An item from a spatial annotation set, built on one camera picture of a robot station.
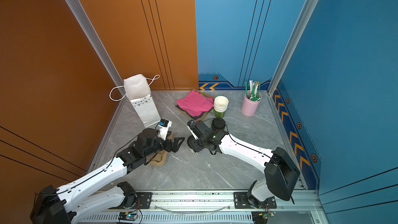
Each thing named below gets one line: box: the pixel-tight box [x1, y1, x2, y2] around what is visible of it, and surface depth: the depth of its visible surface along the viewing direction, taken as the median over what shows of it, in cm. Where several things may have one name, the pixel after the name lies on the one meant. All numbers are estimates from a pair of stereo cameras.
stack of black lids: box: [210, 117, 226, 133], surface depth 98 cm
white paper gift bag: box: [109, 73, 161, 128], surface depth 95 cm
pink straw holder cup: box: [241, 90, 263, 117], surface depth 103 cm
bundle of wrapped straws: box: [245, 79, 261, 102], surface depth 99 cm
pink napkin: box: [175, 90, 215, 117], surface depth 111 cm
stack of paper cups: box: [213, 95, 230, 119], surface depth 97 cm
